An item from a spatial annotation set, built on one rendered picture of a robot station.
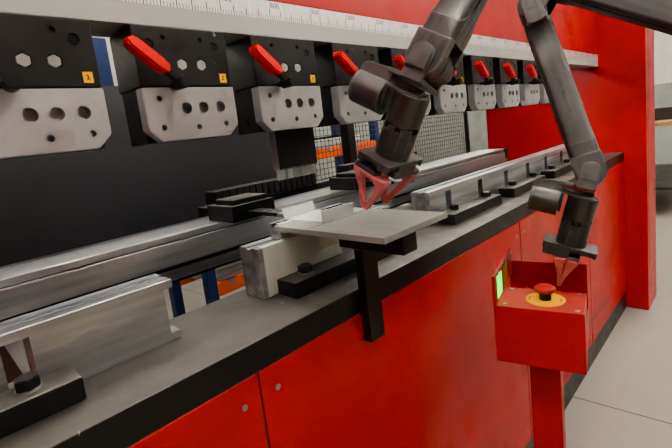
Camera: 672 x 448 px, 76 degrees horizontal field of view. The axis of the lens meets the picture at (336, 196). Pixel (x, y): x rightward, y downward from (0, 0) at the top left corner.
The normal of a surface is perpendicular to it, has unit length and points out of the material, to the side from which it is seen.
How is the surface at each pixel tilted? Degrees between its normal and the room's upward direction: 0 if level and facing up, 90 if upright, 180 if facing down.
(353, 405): 90
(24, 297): 90
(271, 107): 90
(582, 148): 76
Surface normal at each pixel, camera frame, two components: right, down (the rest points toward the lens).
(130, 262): 0.71, 0.02
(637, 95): -0.69, 0.18
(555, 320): -0.51, 0.18
